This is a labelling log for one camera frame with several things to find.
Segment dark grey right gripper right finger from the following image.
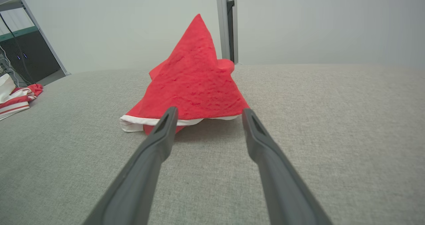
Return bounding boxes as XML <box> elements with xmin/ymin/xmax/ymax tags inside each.
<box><xmin>242</xmin><ymin>108</ymin><xmax>333</xmax><ymax>225</ymax></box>

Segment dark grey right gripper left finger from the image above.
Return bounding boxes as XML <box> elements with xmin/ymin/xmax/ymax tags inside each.
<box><xmin>82</xmin><ymin>107</ymin><xmax>179</xmax><ymax>225</ymax></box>

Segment red shorts with white trim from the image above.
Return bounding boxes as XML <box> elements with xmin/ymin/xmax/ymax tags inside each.
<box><xmin>120</xmin><ymin>14</ymin><xmax>250</xmax><ymax>136</ymax></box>

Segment red white striped garment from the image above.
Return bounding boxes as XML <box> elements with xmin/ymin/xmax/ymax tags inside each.
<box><xmin>0</xmin><ymin>83</ymin><xmax>44</xmax><ymax>121</ymax></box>

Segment black cabinet with blue lights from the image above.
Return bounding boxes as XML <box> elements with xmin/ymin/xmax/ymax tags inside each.
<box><xmin>0</xmin><ymin>26</ymin><xmax>62</xmax><ymax>85</ymax></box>

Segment white cloth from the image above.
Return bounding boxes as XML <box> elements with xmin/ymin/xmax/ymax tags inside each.
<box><xmin>0</xmin><ymin>73</ymin><xmax>16</xmax><ymax>103</ymax></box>

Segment grey metal partition post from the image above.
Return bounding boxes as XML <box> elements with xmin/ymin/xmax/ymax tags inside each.
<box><xmin>215</xmin><ymin>0</ymin><xmax>238</xmax><ymax>65</ymax></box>

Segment grey partition end frame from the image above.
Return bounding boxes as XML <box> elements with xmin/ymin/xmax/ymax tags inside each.
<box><xmin>13</xmin><ymin>0</ymin><xmax>71</xmax><ymax>76</ymax></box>

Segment white cable tangle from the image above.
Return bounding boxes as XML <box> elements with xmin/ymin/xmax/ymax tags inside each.
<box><xmin>0</xmin><ymin>45</ymin><xmax>21</xmax><ymax>86</ymax></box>

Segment thin black cable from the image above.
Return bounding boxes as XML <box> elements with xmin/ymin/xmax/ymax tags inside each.
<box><xmin>0</xmin><ymin>12</ymin><xmax>35</xmax><ymax>84</ymax></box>

